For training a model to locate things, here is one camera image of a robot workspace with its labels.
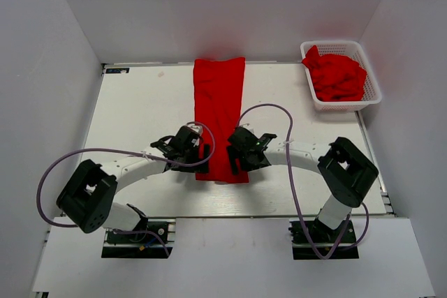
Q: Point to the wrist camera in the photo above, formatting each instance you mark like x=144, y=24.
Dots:
x=179, y=144
x=245, y=141

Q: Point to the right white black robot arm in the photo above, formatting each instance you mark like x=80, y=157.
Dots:
x=347, y=172

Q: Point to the red t shirt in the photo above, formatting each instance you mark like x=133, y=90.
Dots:
x=218, y=88
x=335, y=77

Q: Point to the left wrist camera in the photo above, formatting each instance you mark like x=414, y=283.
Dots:
x=179, y=144

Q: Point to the dark label sticker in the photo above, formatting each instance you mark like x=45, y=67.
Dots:
x=117, y=70

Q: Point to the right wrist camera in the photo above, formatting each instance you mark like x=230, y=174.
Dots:
x=245, y=141

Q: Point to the red t shirt in basket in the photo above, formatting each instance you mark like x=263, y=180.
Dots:
x=335, y=77

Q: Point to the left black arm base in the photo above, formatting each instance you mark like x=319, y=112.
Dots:
x=156, y=241

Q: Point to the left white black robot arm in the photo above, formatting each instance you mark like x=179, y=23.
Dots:
x=88, y=197

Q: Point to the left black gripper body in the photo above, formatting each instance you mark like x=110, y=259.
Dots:
x=198, y=169

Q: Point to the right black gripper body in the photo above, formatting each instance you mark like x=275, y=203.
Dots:
x=248, y=165

